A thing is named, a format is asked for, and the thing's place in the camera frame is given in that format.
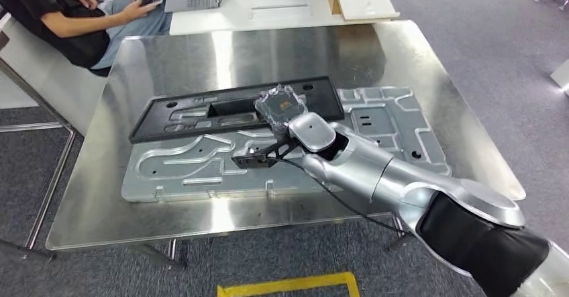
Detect stamped grey metal panel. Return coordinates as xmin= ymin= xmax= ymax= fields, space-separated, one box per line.
xmin=121 ymin=86 xmax=453 ymax=203

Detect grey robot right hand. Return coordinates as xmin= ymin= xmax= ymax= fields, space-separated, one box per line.
xmin=254 ymin=84 xmax=309 ymax=133

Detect white display pedestal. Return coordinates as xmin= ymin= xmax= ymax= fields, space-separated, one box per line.
xmin=550 ymin=58 xmax=569 ymax=97

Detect person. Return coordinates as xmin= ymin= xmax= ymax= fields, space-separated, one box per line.
xmin=0 ymin=0 xmax=173 ymax=78

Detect stainless steel workbench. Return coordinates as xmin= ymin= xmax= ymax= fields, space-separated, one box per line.
xmin=44 ymin=19 xmax=527 ymax=270

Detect white bench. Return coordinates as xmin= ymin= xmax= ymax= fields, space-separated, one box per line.
xmin=0 ymin=13 xmax=110 ymax=137

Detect black camera bracket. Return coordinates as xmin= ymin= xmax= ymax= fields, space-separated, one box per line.
xmin=231 ymin=137 xmax=303 ymax=170

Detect yellow floor tape square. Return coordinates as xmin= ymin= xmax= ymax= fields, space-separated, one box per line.
xmin=216 ymin=272 xmax=361 ymax=297

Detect black plastic plate part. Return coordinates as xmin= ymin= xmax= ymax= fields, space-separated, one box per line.
xmin=129 ymin=76 xmax=346 ymax=145

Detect black camera cable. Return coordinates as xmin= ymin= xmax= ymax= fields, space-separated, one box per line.
xmin=273 ymin=156 xmax=417 ymax=235

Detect person's right hand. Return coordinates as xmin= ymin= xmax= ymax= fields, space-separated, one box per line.
xmin=119 ymin=0 xmax=158 ymax=24

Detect steel frame table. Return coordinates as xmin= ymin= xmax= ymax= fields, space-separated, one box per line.
xmin=0 ymin=30 xmax=77 ymax=261

